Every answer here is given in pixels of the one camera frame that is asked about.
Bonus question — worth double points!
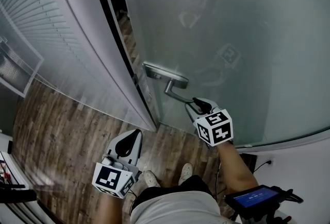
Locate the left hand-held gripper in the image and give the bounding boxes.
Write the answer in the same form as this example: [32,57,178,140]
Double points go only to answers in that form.
[91,129,143,199]

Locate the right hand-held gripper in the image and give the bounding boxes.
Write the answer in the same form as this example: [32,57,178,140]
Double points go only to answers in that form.
[185,97,234,150]

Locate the metal door handle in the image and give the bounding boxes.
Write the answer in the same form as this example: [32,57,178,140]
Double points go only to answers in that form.
[142,61,198,105]

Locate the frosted glass door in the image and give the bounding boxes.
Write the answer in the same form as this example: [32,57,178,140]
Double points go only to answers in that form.
[117,0,330,148]

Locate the person's left forearm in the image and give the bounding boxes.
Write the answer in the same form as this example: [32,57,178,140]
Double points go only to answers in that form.
[96,193,125,224]

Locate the person's right forearm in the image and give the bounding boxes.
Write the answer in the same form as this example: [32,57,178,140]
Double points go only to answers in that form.
[216,140,260,193]

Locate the person's left white shoe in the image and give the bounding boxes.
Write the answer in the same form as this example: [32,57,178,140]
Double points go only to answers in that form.
[144,169,161,188]

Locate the person's white shoe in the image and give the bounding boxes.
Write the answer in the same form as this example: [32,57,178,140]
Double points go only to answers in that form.
[144,169,161,188]
[178,162,194,185]

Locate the person's right white shoe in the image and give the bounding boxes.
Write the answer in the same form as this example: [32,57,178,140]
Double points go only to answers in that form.
[178,162,194,185]

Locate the person's black shorts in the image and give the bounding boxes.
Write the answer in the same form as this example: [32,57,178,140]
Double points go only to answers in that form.
[130,175,215,209]

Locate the person's white shirt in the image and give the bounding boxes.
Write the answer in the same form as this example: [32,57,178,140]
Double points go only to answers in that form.
[129,188,233,224]

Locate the black screen device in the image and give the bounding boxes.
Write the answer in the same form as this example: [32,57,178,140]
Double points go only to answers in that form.
[224,184,282,219]

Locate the black bar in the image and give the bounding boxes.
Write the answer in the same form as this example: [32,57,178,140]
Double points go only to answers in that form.
[0,184,38,204]

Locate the white shelf unit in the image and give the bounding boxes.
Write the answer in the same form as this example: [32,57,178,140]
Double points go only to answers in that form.
[0,132,40,224]

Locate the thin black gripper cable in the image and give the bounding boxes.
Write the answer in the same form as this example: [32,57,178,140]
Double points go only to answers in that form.
[214,158,223,198]
[128,190,138,214]

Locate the black power cable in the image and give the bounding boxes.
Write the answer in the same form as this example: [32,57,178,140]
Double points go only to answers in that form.
[253,161,269,175]

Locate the black cable loop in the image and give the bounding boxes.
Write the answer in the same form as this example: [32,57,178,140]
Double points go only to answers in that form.
[277,187,305,204]

